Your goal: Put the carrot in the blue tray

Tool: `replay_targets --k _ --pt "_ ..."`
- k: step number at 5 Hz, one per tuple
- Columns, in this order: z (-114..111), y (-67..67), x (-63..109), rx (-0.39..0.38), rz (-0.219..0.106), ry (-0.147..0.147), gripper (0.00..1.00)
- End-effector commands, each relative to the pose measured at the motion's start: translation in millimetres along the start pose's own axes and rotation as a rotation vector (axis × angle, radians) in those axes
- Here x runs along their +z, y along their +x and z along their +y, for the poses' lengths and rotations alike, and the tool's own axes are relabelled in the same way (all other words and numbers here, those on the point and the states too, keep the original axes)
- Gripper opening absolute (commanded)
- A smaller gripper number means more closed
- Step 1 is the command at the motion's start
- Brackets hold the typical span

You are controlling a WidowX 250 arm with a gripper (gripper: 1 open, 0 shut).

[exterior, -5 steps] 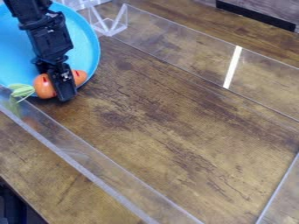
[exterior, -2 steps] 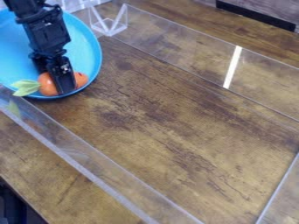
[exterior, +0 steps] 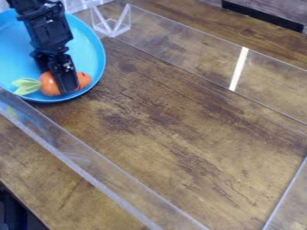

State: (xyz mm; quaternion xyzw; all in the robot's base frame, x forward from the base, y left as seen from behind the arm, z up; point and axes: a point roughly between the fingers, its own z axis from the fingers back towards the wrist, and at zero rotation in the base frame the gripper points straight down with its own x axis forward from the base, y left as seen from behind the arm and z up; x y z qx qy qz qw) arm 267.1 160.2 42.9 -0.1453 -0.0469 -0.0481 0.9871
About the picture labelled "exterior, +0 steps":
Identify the clear acrylic front wall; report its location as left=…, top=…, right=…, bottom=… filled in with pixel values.
left=0, top=88, right=208, bottom=230

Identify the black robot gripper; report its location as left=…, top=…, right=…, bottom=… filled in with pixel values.
left=5, top=0, right=79, bottom=94

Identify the orange toy carrot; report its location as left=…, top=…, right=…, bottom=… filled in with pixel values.
left=12, top=72, right=92, bottom=96

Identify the clear acrylic wall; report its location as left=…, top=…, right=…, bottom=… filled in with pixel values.
left=63, top=0, right=307, bottom=124
left=0, top=88, right=208, bottom=230
left=262, top=157, right=307, bottom=230

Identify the clear acrylic right wall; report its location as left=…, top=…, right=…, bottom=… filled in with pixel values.
left=262, top=157, right=307, bottom=230

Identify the blue round tray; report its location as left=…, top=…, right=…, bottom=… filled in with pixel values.
left=0, top=9, right=107, bottom=103

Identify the clear acrylic back wall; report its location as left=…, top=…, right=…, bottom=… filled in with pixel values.
left=63, top=0, right=307, bottom=124

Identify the black bar at table edge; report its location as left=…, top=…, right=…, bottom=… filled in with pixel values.
left=221, top=0, right=304, bottom=33

